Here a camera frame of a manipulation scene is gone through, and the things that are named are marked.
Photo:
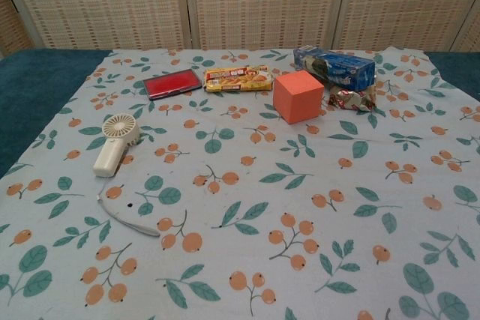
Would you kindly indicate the floral fruit print tablecloth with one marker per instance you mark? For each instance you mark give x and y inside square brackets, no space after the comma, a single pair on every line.
[240,222]

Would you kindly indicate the red silver snack wrapper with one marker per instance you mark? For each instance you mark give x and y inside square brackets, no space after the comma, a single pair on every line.
[350,99]

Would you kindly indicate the red ink stamp pad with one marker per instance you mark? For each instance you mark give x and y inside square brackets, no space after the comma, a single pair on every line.
[170,83]

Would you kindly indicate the blue cookie box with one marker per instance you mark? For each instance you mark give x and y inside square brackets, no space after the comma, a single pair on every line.
[337,67]

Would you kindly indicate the woven folding screen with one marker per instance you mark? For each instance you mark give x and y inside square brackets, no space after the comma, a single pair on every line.
[240,3]

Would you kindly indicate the orange cube block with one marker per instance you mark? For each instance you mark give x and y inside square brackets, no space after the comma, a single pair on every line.
[296,99]

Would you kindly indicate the yellow biscuit packet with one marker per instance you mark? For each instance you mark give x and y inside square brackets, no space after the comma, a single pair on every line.
[237,78]

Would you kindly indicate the white handheld fan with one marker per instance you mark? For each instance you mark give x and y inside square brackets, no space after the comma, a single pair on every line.
[109,150]

